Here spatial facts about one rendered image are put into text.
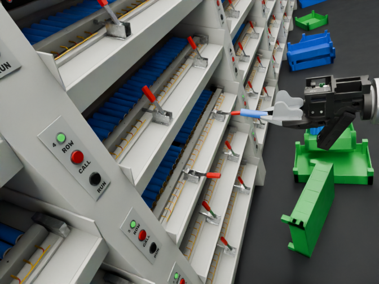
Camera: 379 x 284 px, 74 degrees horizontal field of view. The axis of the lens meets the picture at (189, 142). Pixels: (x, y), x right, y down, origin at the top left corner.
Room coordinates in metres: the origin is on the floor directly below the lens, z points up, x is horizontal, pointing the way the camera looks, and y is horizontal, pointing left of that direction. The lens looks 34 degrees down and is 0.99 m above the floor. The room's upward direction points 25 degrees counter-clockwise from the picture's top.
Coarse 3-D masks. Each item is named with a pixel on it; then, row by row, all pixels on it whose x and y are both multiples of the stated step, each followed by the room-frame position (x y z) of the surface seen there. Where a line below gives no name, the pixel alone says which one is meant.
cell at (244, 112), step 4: (240, 112) 0.52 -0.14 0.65; (244, 112) 0.51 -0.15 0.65; (248, 112) 0.51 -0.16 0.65; (252, 112) 0.51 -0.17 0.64; (256, 112) 0.50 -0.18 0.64; (260, 112) 0.50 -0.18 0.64; (264, 112) 0.49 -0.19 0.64; (248, 116) 0.51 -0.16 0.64; (252, 116) 0.50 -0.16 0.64; (256, 116) 0.50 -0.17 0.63; (260, 116) 0.49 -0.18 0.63
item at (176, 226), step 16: (224, 80) 0.85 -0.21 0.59; (208, 128) 0.68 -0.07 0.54; (224, 128) 0.69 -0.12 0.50; (208, 144) 0.61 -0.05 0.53; (208, 160) 0.55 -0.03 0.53; (192, 192) 0.46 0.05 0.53; (176, 208) 0.43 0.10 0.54; (192, 208) 0.43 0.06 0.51; (176, 224) 0.39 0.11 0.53; (176, 240) 0.34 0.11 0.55
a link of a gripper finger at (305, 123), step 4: (292, 120) 0.43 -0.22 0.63; (296, 120) 0.42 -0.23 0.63; (300, 120) 0.42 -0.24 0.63; (304, 120) 0.41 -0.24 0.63; (308, 120) 0.41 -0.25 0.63; (284, 124) 0.44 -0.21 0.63; (288, 124) 0.43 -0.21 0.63; (292, 124) 0.42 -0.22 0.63; (296, 124) 0.42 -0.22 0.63; (300, 124) 0.41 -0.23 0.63; (304, 124) 0.40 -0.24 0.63; (308, 124) 0.40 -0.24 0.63; (312, 124) 0.40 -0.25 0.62; (316, 124) 0.39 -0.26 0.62; (296, 128) 0.41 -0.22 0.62; (300, 128) 0.41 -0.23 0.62; (304, 128) 0.40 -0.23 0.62
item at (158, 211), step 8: (216, 96) 0.80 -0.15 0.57; (224, 96) 0.82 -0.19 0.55; (208, 112) 0.72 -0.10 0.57; (200, 128) 0.65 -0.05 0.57; (192, 136) 0.63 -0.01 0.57; (192, 144) 0.59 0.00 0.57; (184, 152) 0.57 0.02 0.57; (192, 152) 0.58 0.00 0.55; (184, 160) 0.54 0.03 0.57; (192, 160) 0.55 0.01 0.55; (176, 168) 0.52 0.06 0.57; (184, 168) 0.53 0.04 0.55; (176, 176) 0.50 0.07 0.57; (168, 184) 0.48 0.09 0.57; (176, 184) 0.48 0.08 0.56; (168, 192) 0.45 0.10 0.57; (160, 200) 0.44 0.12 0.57; (168, 200) 0.44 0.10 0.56; (176, 200) 0.44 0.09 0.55; (160, 208) 0.42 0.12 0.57; (168, 208) 0.42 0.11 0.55; (160, 216) 0.41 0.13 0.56
